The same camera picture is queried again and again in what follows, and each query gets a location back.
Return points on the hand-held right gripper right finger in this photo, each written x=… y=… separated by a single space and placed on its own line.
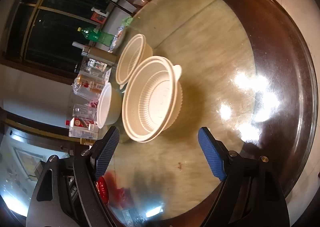
x=212 y=154

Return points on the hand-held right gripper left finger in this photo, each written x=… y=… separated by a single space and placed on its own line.
x=107 y=152

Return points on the red scalloped plate with sticker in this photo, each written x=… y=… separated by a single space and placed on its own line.
x=103 y=189

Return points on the white paper bowl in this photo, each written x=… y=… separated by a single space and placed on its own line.
x=107 y=107

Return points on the cream ribbed bowl with tab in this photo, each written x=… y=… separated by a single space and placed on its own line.
x=155 y=102

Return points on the cream ribbed plastic bowl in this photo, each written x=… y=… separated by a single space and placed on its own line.
x=132 y=57

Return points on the clear glass pitcher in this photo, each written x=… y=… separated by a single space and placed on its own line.
x=83 y=111

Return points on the clear bag with orange jar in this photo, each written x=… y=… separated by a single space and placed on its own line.
x=87 y=85

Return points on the stainless steel thermos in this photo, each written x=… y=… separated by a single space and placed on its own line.
x=100 y=55

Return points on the patterned plate with food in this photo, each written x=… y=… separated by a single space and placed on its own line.
x=117 y=38

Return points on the green plastic bottle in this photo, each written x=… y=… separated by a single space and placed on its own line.
x=95 y=35

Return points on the red box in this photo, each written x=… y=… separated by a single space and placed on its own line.
x=98 y=17

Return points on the dark window with wooden frame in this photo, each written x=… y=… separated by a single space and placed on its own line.
x=50 y=17

